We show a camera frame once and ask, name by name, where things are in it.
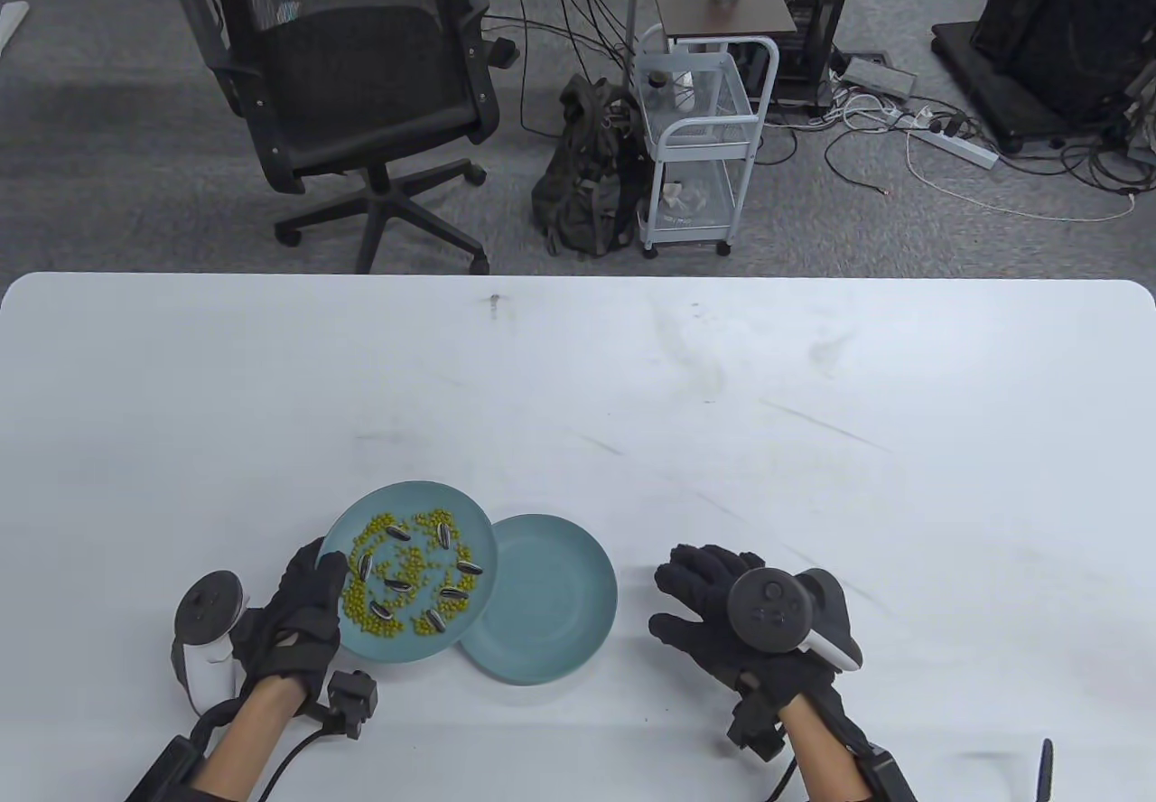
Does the pile of green mung beans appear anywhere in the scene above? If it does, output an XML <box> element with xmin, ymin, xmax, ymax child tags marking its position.
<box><xmin>340</xmin><ymin>509</ymin><xmax>476</xmax><ymax>638</ymax></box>

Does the person's left hand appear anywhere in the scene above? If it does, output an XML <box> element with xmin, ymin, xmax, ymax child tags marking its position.
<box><xmin>230</xmin><ymin>536</ymin><xmax>349</xmax><ymax>713</ymax></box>

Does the long white floor cable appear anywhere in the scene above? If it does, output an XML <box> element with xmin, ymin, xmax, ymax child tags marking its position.
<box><xmin>905</xmin><ymin>128</ymin><xmax>1138</xmax><ymax>224</ymax></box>

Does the group of sunflower seeds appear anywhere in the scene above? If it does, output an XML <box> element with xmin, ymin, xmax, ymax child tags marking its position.
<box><xmin>352</xmin><ymin>522</ymin><xmax>487</xmax><ymax>637</ymax></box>

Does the white power strip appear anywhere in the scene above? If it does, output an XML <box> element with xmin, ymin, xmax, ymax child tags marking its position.
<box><xmin>907</xmin><ymin>126</ymin><xmax>1002</xmax><ymax>171</ymax></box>

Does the black mesh office chair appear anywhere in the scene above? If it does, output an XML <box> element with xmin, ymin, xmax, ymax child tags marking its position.
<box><xmin>173</xmin><ymin>0</ymin><xmax>519</xmax><ymax>276</ymax></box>

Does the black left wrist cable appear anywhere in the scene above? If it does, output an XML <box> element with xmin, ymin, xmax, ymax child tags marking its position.
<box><xmin>257</xmin><ymin>719</ymin><xmax>349</xmax><ymax>802</ymax></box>

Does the person's right forearm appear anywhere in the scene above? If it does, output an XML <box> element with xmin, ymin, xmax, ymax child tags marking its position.
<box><xmin>778</xmin><ymin>694</ymin><xmax>870</xmax><ymax>802</ymax></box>

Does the white wire trolley cart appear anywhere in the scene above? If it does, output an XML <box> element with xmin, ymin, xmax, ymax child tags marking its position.
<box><xmin>634</xmin><ymin>23</ymin><xmax>780</xmax><ymax>259</ymax></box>

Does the grey adapter box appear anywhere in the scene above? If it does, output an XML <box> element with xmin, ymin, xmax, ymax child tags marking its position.
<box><xmin>841</xmin><ymin>56</ymin><xmax>918</xmax><ymax>101</ymax></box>

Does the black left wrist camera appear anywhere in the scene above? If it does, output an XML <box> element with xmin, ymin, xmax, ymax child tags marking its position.
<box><xmin>312</xmin><ymin>669</ymin><xmax>379</xmax><ymax>739</ymax></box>

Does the dark green backpack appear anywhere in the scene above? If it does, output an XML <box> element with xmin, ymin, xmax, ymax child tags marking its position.
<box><xmin>530</xmin><ymin>74</ymin><xmax>653</xmax><ymax>260</ymax></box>

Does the person's right hand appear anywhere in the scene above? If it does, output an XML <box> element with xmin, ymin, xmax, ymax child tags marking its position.
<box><xmin>648</xmin><ymin>543</ymin><xmax>837</xmax><ymax>705</ymax></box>

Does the teal plate with green beans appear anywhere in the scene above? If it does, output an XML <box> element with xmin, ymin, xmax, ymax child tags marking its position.
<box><xmin>321</xmin><ymin>481</ymin><xmax>496</xmax><ymax>664</ymax></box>

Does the black computer tower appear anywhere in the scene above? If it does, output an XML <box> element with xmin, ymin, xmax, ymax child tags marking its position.
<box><xmin>757</xmin><ymin>0</ymin><xmax>870</xmax><ymax>109</ymax></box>

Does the person's left forearm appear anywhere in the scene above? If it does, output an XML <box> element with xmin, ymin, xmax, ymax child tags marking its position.
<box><xmin>185</xmin><ymin>677</ymin><xmax>308</xmax><ymax>802</ymax></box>

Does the brown side table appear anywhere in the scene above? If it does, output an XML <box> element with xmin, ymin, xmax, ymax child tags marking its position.
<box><xmin>630</xmin><ymin>0</ymin><xmax>799</xmax><ymax>109</ymax></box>

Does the thin black underarm cable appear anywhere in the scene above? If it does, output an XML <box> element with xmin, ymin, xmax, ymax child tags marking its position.
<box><xmin>766</xmin><ymin>755</ymin><xmax>806</xmax><ymax>802</ymax></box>

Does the white black left hand controller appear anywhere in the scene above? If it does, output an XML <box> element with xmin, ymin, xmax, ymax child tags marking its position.
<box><xmin>172</xmin><ymin>570</ymin><xmax>250</xmax><ymax>714</ymax></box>

